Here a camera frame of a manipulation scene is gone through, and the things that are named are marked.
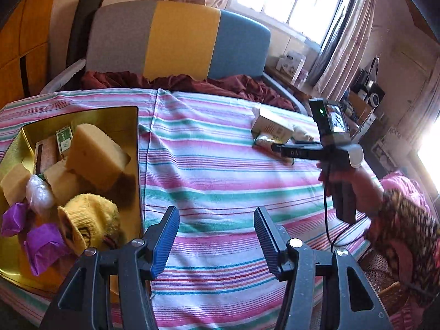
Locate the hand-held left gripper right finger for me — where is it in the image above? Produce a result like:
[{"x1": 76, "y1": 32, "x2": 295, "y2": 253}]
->
[{"x1": 253, "y1": 206, "x2": 392, "y2": 330}]

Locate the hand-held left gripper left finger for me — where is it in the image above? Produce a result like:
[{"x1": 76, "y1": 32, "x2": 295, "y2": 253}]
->
[{"x1": 41, "y1": 206, "x2": 181, "y2": 330}]

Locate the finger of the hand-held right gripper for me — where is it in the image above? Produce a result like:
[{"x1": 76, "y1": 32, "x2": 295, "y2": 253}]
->
[{"x1": 271, "y1": 143, "x2": 325, "y2": 162}]

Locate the cream carton box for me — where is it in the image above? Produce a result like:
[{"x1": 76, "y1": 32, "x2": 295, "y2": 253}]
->
[{"x1": 251, "y1": 106, "x2": 295, "y2": 144}]

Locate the yellow knitted hat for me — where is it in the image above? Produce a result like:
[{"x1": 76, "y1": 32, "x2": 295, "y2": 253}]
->
[{"x1": 57, "y1": 194, "x2": 122, "y2": 252}]

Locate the large yellow sponge block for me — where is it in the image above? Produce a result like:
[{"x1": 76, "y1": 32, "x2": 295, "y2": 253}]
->
[{"x1": 65, "y1": 124, "x2": 132, "y2": 192}]

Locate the purple plastic bag roll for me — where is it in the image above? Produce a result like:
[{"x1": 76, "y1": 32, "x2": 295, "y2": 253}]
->
[
  {"x1": 1, "y1": 202, "x2": 30, "y2": 238},
  {"x1": 25, "y1": 223, "x2": 75, "y2": 276}
]

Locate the small yellow sponge block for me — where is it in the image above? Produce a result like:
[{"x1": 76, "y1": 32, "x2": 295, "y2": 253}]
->
[
  {"x1": 44, "y1": 160, "x2": 85, "y2": 207},
  {"x1": 0, "y1": 163, "x2": 32, "y2": 207}
]

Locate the white plastic bag bundle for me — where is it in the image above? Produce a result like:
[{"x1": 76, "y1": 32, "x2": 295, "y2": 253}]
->
[{"x1": 26, "y1": 174, "x2": 56, "y2": 214}]

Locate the gold metal tin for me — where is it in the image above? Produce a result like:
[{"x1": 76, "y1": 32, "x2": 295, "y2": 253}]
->
[{"x1": 0, "y1": 106, "x2": 144, "y2": 294}]

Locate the green and white carton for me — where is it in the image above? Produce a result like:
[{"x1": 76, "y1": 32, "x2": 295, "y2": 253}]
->
[{"x1": 55, "y1": 125, "x2": 75, "y2": 156}]

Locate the cracker packet with green edges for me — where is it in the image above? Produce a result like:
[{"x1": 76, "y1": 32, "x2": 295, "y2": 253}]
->
[{"x1": 34, "y1": 135, "x2": 60, "y2": 177}]

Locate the person's right forearm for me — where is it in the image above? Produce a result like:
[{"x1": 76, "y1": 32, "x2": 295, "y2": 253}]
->
[{"x1": 364, "y1": 188, "x2": 440, "y2": 299}]

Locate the person's right hand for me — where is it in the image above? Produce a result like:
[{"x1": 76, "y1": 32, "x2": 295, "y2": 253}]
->
[{"x1": 318, "y1": 165, "x2": 384, "y2": 218}]

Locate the cluttered shelf unit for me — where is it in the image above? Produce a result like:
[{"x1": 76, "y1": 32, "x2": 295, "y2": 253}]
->
[{"x1": 340, "y1": 55, "x2": 387, "y2": 138}]

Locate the wooden desk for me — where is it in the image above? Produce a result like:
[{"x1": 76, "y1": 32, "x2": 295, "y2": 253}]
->
[{"x1": 265, "y1": 70, "x2": 312, "y2": 101}]

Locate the pink knit garment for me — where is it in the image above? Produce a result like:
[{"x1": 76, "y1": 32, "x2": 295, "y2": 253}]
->
[{"x1": 377, "y1": 171, "x2": 432, "y2": 215}]

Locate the striped blanket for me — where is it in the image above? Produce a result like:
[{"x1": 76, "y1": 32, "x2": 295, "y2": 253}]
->
[{"x1": 0, "y1": 87, "x2": 380, "y2": 330}]

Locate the white appliance box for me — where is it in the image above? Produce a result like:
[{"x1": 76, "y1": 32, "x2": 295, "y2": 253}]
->
[{"x1": 276, "y1": 51, "x2": 306, "y2": 80}]

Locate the maroon blanket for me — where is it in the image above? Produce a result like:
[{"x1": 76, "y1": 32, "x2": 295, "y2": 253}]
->
[{"x1": 80, "y1": 70, "x2": 297, "y2": 111}]

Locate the window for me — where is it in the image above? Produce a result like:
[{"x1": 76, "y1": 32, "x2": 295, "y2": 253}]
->
[{"x1": 235, "y1": 0, "x2": 348, "y2": 43}]

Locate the grey yellow blue sofa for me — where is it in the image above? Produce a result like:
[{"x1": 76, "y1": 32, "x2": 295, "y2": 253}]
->
[{"x1": 40, "y1": 0, "x2": 307, "y2": 115}]

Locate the black upright panel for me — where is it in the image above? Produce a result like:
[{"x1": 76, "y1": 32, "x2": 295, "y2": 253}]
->
[{"x1": 65, "y1": 0, "x2": 104, "y2": 73}]

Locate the orange wooden wardrobe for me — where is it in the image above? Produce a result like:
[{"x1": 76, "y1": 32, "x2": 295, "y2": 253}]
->
[{"x1": 0, "y1": 0, "x2": 64, "y2": 108}]

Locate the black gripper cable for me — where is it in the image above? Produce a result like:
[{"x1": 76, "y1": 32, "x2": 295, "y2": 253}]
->
[{"x1": 322, "y1": 164, "x2": 348, "y2": 252}]

